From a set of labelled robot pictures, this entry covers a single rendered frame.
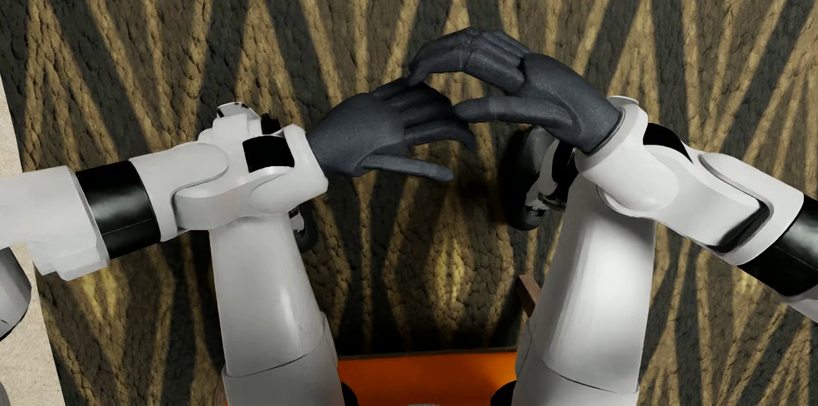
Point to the brown black zebra pattern rug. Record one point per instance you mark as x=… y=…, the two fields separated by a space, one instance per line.
x=409 y=137

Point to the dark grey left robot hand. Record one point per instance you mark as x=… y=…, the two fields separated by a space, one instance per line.
x=370 y=131

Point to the white left robot leg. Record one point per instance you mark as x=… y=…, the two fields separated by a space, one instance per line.
x=265 y=278

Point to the white robot leg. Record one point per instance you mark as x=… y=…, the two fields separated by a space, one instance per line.
x=265 y=278
x=585 y=278

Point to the white right robot leg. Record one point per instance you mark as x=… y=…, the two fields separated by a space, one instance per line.
x=585 y=278

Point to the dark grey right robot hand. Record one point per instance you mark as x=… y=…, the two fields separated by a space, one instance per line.
x=543 y=90

